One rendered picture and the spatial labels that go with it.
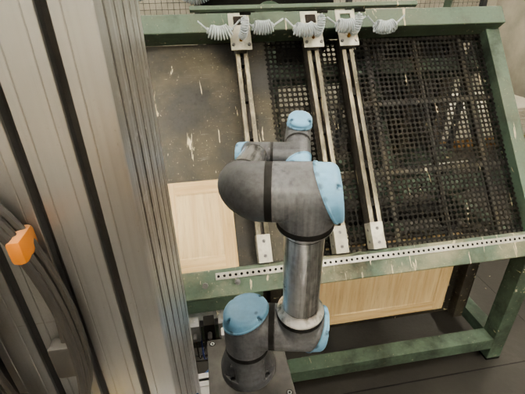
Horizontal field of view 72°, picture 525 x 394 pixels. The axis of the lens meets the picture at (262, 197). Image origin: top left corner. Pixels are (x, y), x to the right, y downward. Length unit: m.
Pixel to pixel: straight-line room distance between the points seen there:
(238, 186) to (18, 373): 0.40
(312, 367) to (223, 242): 0.91
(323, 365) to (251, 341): 1.29
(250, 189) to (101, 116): 0.37
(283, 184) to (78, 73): 0.41
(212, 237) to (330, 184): 1.09
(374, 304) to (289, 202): 1.73
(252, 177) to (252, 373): 0.57
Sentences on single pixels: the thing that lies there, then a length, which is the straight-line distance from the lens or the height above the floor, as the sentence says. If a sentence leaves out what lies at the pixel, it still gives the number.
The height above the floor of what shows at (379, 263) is 0.86.
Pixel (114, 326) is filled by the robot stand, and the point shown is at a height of 1.64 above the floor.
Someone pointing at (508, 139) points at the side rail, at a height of 1.28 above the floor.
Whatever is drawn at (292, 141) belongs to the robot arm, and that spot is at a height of 1.58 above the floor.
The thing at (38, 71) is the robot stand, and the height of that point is 1.90.
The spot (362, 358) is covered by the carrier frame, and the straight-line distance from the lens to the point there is 2.28.
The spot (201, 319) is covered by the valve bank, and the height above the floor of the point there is 0.74.
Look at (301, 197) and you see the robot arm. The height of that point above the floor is 1.64.
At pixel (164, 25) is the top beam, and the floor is 1.85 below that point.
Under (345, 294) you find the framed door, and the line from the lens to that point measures 2.17.
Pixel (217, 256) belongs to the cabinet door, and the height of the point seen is 0.94.
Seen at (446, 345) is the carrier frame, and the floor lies 0.18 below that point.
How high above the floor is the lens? 1.94
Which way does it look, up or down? 28 degrees down
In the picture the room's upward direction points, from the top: 1 degrees counter-clockwise
